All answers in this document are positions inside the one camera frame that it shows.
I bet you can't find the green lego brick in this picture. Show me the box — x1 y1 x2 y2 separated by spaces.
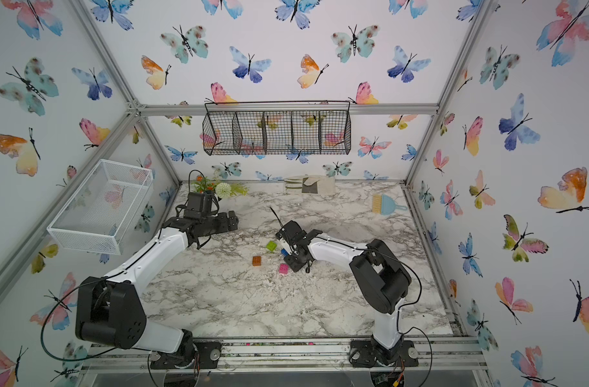
266 241 278 252

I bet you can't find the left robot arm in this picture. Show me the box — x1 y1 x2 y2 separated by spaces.
75 211 239 362

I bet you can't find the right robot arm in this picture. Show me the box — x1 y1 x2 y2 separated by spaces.
276 221 412 350

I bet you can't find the white flower pot plant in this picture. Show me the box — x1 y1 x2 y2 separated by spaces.
189 176 249 199

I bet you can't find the blue hand brush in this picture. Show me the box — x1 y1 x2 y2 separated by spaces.
372 194 408 216

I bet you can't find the white mesh basket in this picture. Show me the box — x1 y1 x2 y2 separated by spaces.
47 159 153 256

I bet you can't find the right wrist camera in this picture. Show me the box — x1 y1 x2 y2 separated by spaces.
276 232 292 256

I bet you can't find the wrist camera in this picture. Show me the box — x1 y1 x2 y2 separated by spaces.
183 191 215 220
276 232 292 256

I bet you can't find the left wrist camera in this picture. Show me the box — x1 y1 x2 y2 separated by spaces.
183 191 215 220

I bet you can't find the black wire basket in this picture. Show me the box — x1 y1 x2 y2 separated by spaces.
201 100 352 156

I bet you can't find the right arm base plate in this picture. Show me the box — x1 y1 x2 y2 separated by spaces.
348 339 419 369

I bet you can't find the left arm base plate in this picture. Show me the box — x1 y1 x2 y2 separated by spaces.
149 339 223 371

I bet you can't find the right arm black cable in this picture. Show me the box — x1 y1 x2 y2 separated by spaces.
390 260 434 387

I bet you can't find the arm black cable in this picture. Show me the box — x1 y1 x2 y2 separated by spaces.
390 260 434 387
38 277 116 364

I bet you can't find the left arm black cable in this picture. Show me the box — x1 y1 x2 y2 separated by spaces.
38 277 116 364

